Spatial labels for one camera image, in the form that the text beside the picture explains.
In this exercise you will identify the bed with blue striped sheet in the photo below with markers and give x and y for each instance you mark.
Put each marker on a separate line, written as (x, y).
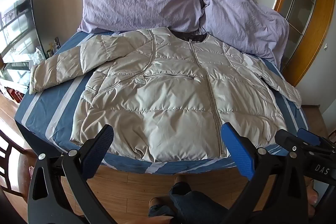
(34, 119)

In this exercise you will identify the wooden glass panel door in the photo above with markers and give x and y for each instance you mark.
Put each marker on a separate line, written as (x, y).
(302, 3)

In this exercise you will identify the white wall outlet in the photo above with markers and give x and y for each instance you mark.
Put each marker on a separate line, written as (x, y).
(325, 47)

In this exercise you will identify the person's right hand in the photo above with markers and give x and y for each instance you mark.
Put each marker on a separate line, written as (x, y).
(312, 196)

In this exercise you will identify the glass television stand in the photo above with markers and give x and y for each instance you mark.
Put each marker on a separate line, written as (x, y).
(13, 74)

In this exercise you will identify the clear plastic wrap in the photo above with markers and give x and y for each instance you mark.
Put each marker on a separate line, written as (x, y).
(37, 56)

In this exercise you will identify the person's blue jeans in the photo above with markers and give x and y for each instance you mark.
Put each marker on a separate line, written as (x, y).
(194, 205)

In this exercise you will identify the small dark bottle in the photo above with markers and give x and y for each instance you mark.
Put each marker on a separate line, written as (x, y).
(56, 44)

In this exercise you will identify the beige puffer jacket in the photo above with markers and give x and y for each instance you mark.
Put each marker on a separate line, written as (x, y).
(170, 98)

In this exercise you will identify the dark wooden chair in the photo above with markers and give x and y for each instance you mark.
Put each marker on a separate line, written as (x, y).
(5, 153)

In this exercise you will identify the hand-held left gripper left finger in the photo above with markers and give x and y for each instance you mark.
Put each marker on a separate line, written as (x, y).
(101, 146)

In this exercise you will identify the person's left hand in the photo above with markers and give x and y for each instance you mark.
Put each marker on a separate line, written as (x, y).
(160, 220)

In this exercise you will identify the black flat screen television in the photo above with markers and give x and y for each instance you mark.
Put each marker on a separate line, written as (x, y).
(15, 16)

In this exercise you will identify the brown shoe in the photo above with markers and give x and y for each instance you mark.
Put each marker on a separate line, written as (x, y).
(157, 205)

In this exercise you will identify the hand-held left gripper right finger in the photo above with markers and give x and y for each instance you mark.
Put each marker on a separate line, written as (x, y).
(237, 149)

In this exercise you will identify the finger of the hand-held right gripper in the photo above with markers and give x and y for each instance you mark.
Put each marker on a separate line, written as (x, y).
(284, 138)
(311, 135)

